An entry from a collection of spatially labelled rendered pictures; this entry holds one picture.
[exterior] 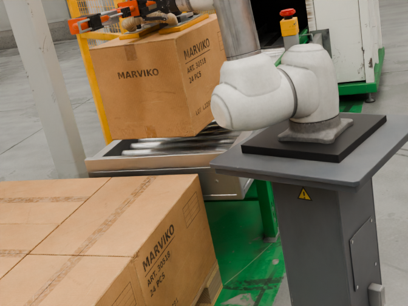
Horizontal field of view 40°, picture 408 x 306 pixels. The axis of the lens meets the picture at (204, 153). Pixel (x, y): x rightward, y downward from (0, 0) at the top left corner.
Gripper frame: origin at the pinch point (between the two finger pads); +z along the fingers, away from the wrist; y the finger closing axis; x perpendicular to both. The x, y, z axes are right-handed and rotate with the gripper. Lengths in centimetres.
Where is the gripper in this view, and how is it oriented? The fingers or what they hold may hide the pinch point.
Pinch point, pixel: (132, 8)
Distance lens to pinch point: 225.2
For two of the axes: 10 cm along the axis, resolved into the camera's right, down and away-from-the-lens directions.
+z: -9.3, 0.4, 3.8
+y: 1.9, 9.2, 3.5
